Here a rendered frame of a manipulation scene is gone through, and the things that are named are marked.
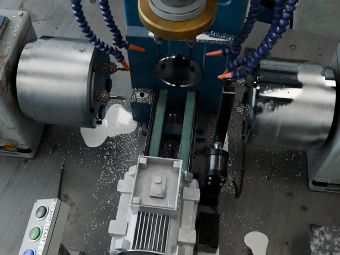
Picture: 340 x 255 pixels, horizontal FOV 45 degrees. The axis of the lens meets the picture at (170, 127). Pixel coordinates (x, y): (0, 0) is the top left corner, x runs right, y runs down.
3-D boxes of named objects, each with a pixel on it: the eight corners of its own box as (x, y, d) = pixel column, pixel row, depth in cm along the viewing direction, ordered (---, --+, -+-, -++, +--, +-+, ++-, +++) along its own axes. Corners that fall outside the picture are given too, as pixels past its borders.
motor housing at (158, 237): (128, 190, 113) (121, 159, 97) (197, 199, 112) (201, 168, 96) (114, 264, 103) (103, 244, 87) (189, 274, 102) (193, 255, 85)
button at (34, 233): (35, 228, 94) (30, 226, 93) (45, 228, 93) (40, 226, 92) (32, 242, 93) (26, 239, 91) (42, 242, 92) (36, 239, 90)
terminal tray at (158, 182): (139, 168, 100) (137, 154, 94) (182, 173, 99) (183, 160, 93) (131, 215, 94) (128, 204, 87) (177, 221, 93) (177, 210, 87)
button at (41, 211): (41, 208, 97) (36, 205, 96) (51, 207, 96) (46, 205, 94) (38, 220, 95) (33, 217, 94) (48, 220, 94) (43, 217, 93)
